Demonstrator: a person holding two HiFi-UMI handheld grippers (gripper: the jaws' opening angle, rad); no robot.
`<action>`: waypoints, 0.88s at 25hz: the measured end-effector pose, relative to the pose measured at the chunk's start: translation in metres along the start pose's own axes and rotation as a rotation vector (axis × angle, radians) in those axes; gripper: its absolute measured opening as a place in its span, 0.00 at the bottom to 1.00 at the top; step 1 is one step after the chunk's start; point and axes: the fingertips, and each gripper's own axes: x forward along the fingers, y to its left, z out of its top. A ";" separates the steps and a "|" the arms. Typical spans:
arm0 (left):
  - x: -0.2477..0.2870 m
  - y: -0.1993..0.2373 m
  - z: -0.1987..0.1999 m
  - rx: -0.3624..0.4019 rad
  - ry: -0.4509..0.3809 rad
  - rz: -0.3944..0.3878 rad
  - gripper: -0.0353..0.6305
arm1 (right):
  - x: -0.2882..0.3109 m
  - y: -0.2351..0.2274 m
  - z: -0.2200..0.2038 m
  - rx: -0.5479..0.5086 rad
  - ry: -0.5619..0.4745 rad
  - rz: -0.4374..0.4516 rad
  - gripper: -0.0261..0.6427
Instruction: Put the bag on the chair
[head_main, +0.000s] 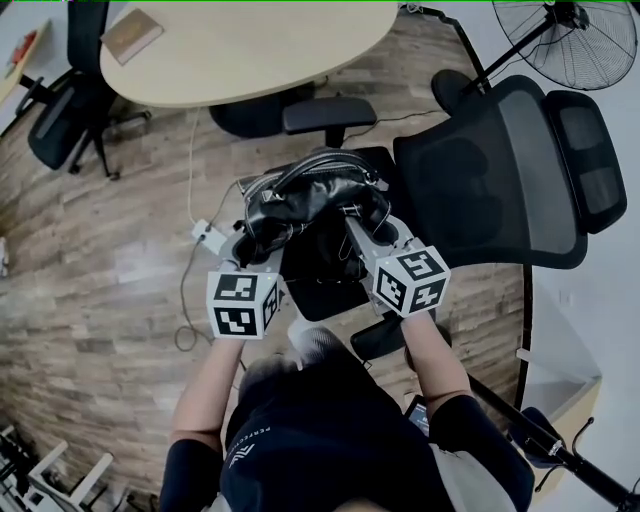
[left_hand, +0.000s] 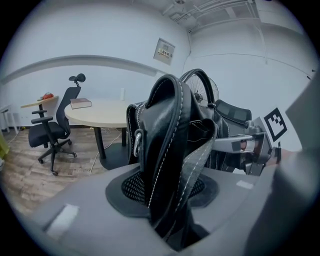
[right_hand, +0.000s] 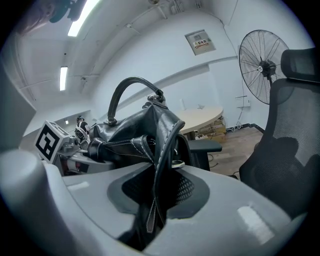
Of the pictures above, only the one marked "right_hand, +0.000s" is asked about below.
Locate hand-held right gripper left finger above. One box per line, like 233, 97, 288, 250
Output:
0, 149, 156, 256

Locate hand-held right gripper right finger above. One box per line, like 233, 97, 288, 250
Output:
144, 164, 309, 256

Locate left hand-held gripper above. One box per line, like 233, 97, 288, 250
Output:
34, 120, 115, 177

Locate black leather bag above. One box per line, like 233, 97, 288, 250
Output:
86, 76, 193, 252

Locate black mesh office chair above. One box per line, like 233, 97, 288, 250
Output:
187, 47, 320, 221

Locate cardboard boxes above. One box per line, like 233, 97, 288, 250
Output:
198, 116, 228, 141

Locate short ceiling light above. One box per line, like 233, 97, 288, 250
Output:
59, 65, 69, 92

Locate round beige table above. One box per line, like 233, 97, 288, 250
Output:
174, 105, 225, 141

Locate long ceiling light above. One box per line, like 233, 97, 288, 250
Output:
67, 0, 101, 38

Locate black standing fan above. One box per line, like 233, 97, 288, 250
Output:
238, 29, 291, 106

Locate white wall cable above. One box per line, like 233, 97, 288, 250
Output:
231, 94, 251, 132

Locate dark head-worn camera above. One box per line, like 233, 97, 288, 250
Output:
48, 0, 84, 24

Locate grey wall electrical panel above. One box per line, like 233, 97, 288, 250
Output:
184, 29, 217, 57

